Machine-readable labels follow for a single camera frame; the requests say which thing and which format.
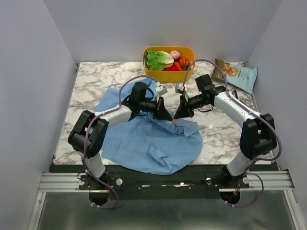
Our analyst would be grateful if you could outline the orange carrots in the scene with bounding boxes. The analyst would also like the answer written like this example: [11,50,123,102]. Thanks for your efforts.
[178,56,190,71]

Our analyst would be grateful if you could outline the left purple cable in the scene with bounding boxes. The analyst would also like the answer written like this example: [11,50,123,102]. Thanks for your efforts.
[83,75,162,209]

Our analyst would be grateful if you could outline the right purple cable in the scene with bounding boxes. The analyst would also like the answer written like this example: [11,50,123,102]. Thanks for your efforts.
[182,59,283,208]

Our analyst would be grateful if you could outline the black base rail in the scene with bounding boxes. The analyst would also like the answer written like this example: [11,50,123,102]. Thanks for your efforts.
[51,163,284,205]

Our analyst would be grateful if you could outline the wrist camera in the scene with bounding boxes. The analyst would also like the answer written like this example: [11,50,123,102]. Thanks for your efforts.
[155,85,167,100]
[175,83,187,94]

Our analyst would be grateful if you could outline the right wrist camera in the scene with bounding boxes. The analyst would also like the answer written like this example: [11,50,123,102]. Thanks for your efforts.
[175,83,187,94]

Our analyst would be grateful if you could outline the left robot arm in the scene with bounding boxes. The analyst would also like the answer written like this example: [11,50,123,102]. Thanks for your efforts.
[68,81,172,189]

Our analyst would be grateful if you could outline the blue shirt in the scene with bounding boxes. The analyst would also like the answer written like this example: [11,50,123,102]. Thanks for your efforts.
[92,77,204,175]

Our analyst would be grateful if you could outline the blue chip bag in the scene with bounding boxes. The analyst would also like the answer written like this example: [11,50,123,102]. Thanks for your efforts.
[215,59,258,94]

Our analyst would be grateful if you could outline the green lettuce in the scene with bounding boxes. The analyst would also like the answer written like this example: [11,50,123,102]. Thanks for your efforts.
[145,50,174,71]

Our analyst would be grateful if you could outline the red pepper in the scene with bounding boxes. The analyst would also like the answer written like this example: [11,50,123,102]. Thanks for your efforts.
[164,61,184,71]

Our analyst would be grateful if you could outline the red onion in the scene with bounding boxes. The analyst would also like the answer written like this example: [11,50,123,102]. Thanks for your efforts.
[169,50,181,61]

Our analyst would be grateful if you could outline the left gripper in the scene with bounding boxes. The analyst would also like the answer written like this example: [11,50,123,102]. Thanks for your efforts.
[139,96,173,121]

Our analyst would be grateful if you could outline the purple cable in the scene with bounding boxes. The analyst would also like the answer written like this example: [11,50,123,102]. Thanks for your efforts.
[182,59,283,208]
[83,75,162,209]

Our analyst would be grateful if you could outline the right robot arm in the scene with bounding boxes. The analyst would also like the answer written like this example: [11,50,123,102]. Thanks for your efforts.
[174,75,277,188]

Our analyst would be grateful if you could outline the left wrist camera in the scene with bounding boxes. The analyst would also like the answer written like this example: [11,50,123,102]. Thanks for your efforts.
[155,85,167,100]

